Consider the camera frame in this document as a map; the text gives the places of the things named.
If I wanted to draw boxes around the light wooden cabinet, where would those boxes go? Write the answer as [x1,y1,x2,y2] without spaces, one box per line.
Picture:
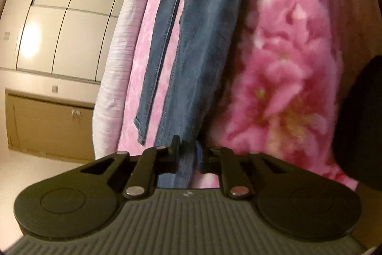
[4,87,96,162]

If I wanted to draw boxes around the blue denim jeans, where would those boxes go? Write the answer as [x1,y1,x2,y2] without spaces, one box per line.
[133,0,254,188]

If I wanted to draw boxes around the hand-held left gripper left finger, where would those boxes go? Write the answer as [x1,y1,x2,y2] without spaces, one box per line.
[79,135,187,200]

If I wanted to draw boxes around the pale lilac ribbed quilt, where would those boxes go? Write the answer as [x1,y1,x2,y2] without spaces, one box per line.
[92,0,163,160]

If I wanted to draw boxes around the white glossy wardrobe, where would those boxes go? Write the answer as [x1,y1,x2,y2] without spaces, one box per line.
[0,0,131,84]

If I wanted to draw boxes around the dark object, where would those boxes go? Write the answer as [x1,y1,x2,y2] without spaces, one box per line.
[332,56,382,187]

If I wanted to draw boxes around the pink floral fleece blanket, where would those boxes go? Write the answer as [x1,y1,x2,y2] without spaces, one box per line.
[119,0,373,193]

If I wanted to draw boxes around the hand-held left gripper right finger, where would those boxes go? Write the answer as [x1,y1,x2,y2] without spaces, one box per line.
[194,141,299,200]

